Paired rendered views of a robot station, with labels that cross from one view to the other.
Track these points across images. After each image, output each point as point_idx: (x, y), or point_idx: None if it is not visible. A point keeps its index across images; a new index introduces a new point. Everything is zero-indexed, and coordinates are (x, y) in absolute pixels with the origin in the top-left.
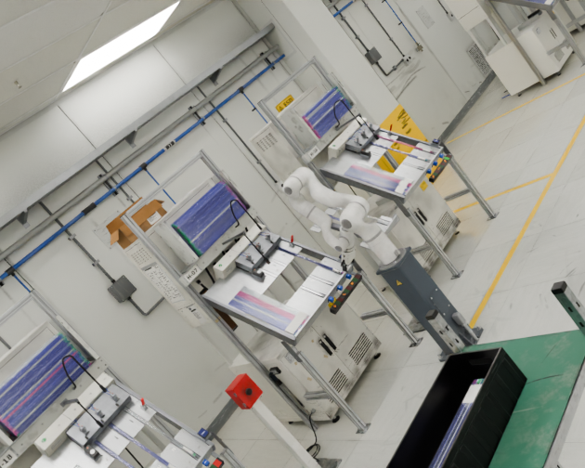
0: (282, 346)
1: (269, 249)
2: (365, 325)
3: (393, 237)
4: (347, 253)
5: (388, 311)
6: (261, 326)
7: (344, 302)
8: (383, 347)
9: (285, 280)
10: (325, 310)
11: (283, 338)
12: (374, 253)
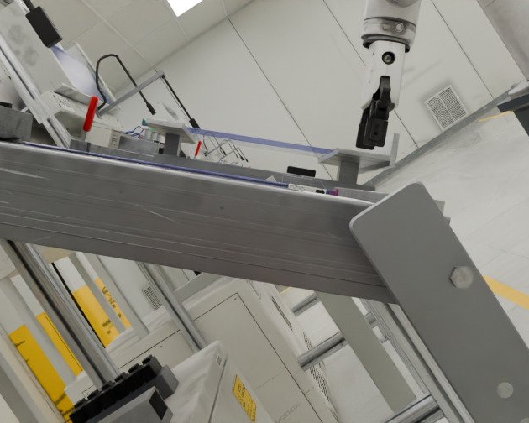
0: None
1: None
2: None
3: (263, 322)
4: (403, 45)
5: (451, 397)
6: (81, 184)
7: (264, 409)
8: None
9: None
10: (233, 407)
11: (322, 248)
12: None
